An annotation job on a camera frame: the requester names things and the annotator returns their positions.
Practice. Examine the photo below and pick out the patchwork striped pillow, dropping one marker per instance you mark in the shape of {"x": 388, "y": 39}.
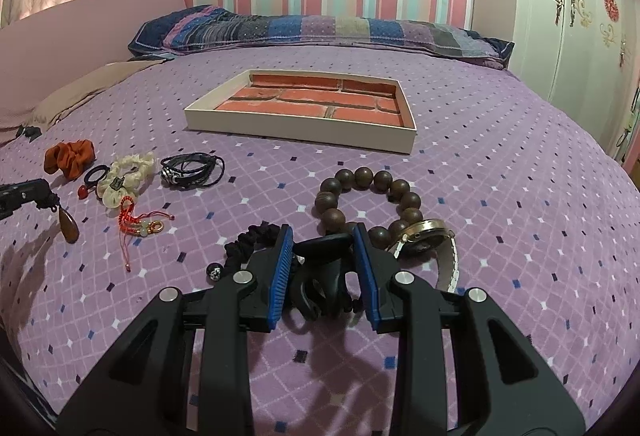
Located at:
{"x": 300, "y": 28}

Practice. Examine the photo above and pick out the black scrunchie with bead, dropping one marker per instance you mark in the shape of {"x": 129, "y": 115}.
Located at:
{"x": 245, "y": 241}

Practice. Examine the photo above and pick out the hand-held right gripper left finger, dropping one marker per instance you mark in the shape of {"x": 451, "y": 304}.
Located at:
{"x": 280, "y": 266}

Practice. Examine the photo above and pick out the black hair claw clip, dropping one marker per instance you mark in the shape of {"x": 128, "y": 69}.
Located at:
{"x": 320, "y": 248}

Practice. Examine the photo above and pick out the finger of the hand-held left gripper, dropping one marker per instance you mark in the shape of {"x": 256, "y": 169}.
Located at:
{"x": 25, "y": 191}

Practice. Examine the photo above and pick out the purple patterned bedspread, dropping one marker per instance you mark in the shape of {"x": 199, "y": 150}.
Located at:
{"x": 500, "y": 165}

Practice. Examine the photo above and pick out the cream scrunchie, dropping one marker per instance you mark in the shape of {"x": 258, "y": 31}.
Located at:
{"x": 107, "y": 188}

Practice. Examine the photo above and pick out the white decorated wardrobe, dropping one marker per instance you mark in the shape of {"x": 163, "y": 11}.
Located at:
{"x": 575, "y": 40}

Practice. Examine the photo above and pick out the brick-patterned box tray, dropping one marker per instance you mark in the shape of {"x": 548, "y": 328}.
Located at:
{"x": 300, "y": 108}

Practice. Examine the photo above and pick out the beige pillow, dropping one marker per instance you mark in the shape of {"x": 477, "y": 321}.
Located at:
{"x": 90, "y": 85}

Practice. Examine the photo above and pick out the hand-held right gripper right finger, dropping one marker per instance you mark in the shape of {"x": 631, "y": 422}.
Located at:
{"x": 362, "y": 266}

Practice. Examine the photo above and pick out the orange scrunchie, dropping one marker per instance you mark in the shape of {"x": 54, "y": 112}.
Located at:
{"x": 70, "y": 155}

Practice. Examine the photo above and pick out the small dark clip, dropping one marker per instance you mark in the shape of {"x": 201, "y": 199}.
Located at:
{"x": 27, "y": 131}

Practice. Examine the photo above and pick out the pink headboard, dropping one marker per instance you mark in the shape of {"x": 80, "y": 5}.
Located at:
{"x": 75, "y": 30}

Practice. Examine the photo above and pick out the brown teardrop pendant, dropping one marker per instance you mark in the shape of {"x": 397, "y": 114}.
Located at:
{"x": 69, "y": 226}

